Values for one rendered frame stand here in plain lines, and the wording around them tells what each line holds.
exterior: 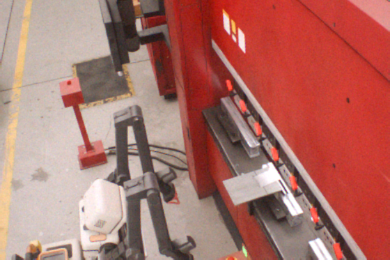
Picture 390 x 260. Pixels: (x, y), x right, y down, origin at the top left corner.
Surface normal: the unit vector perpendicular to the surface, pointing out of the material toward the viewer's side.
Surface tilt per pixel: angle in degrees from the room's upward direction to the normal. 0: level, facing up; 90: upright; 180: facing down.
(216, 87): 90
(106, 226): 90
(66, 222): 0
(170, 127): 0
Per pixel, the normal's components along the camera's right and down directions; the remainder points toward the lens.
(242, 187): -0.08, -0.76
